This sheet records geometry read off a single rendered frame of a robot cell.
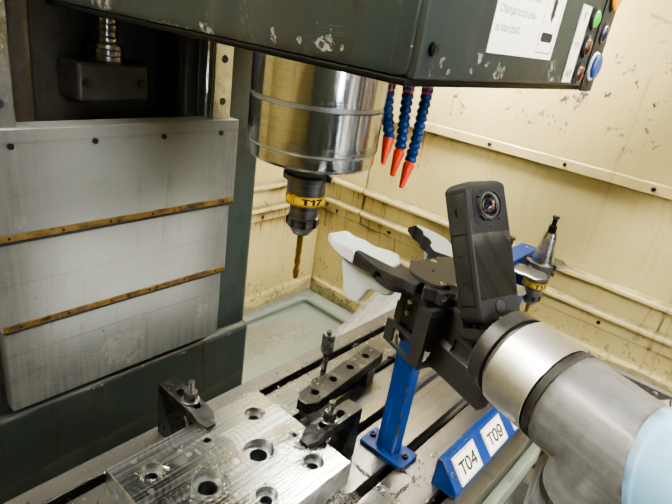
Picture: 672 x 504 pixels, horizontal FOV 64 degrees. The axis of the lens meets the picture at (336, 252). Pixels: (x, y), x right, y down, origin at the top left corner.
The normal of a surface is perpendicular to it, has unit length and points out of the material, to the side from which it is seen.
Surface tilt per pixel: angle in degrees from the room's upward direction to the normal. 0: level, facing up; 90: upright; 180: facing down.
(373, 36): 90
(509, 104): 90
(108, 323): 92
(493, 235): 61
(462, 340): 90
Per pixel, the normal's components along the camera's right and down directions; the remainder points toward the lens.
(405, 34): -0.32, 0.33
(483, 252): 0.49, -0.07
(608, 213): -0.65, 0.22
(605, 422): -0.54, -0.52
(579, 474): -0.88, 0.05
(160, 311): 0.74, 0.36
